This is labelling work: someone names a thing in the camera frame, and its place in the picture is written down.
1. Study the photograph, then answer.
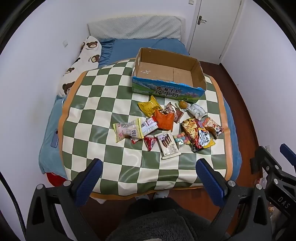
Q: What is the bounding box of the white chocolate wafer packet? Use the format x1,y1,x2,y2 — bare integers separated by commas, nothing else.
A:
154,131,181,160

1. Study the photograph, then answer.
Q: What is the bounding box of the black cable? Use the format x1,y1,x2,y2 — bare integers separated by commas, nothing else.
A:
0,171,26,241

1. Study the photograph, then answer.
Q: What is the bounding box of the brown snack packet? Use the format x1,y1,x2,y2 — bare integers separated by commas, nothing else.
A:
162,102,185,123

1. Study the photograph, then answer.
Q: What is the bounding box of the grey pillow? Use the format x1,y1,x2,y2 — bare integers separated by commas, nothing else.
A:
87,15,185,40

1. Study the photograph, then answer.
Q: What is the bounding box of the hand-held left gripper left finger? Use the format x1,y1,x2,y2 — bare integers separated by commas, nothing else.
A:
26,158,104,241

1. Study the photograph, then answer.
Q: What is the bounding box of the white grey snack packet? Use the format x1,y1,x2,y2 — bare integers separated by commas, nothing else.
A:
187,103,207,121

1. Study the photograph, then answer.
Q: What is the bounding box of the red object under bed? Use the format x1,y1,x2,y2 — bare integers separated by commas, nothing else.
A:
45,172,67,187

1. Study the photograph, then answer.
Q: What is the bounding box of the orange snack packet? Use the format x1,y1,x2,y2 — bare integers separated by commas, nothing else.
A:
154,109,174,131

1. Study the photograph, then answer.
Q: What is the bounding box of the green white checkered mat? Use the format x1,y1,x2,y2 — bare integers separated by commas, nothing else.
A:
58,58,233,200

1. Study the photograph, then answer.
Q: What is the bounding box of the white bear print pillow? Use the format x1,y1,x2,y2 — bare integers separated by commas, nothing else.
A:
57,36,102,97

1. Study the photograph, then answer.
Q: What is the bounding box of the white door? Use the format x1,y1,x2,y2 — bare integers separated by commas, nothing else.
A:
187,0,244,64

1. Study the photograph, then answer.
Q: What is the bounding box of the blue bed sheet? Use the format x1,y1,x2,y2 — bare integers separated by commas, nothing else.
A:
38,38,242,175

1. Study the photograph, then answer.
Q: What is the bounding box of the person's dark fleece clothing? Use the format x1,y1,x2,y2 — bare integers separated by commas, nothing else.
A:
105,197,232,241

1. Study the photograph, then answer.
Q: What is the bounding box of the clear packet with brown egg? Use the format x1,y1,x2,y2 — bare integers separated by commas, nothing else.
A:
176,100,191,110

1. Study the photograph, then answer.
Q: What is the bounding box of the orange panda print packet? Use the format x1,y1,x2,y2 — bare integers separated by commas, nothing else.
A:
202,117,224,139

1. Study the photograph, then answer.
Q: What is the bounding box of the red and white sausage packet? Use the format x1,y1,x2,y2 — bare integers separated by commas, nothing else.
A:
131,117,160,144

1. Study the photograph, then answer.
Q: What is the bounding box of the blue phone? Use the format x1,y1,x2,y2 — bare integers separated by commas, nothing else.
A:
51,129,59,148

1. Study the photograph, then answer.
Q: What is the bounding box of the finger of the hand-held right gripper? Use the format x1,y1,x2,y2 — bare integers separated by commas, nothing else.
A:
280,144,296,166
250,146,281,174

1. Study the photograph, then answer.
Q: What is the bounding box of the large instant noodle packet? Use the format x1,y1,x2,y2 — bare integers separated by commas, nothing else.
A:
181,118,216,153

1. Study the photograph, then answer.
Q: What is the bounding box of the pale pink bread packet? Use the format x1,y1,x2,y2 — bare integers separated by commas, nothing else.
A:
113,118,144,143

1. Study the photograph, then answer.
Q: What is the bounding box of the cardboard box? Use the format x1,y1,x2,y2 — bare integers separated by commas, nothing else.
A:
131,47,207,103

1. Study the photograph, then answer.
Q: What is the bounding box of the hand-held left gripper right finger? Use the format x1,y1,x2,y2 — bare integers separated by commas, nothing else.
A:
195,158,272,241

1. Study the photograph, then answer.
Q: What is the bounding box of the yellow snack packet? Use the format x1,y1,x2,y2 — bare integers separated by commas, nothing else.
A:
138,95,163,117

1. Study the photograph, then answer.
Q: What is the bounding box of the small red snack packet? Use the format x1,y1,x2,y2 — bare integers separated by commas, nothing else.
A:
144,136,158,151

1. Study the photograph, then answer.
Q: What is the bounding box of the clear bag of colourful candies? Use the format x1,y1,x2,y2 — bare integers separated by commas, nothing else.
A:
172,132,192,149

